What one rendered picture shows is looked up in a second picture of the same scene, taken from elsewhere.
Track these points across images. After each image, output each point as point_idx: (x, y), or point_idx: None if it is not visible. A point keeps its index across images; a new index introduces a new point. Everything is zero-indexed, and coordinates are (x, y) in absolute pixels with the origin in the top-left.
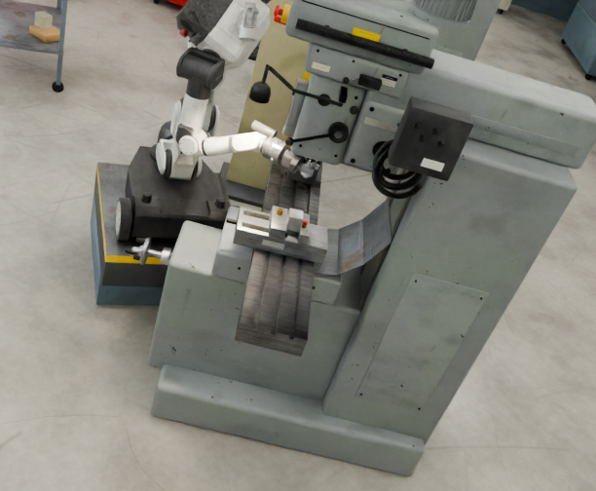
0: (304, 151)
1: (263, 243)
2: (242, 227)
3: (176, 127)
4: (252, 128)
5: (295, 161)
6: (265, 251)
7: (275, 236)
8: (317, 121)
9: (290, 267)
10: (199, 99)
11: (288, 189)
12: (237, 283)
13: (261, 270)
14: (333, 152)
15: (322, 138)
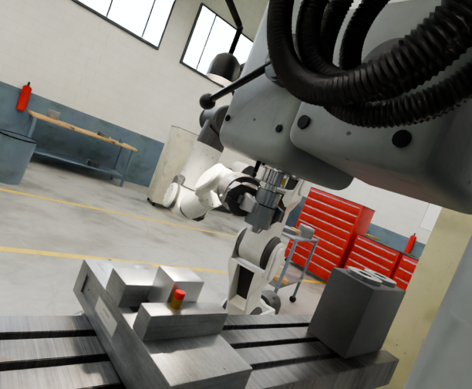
0: (230, 130)
1: (96, 306)
2: (94, 262)
3: (232, 248)
4: (232, 169)
5: (237, 184)
6: (89, 328)
7: (110, 292)
8: (262, 58)
9: (69, 375)
10: (200, 142)
11: (290, 334)
12: None
13: (9, 330)
14: (276, 121)
15: (263, 93)
